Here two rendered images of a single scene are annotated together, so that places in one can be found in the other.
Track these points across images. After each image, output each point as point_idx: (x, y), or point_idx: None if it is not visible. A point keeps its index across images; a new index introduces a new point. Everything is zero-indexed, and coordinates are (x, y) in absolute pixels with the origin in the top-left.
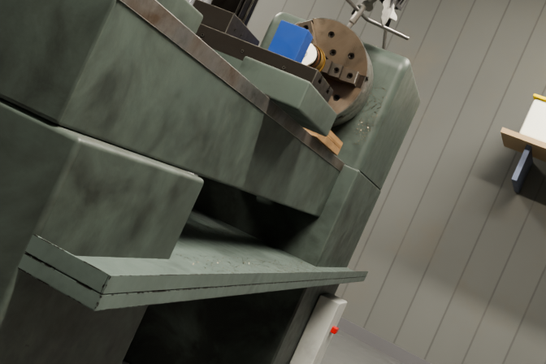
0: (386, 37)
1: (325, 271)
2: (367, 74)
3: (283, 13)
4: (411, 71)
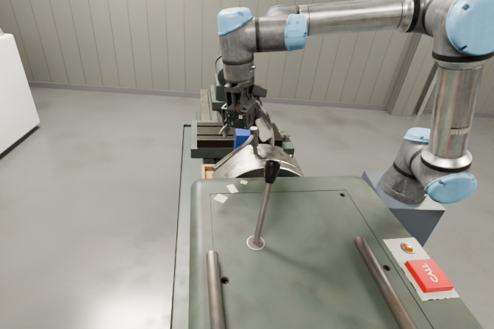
0: (262, 200)
1: (175, 252)
2: (212, 173)
3: (353, 175)
4: (190, 207)
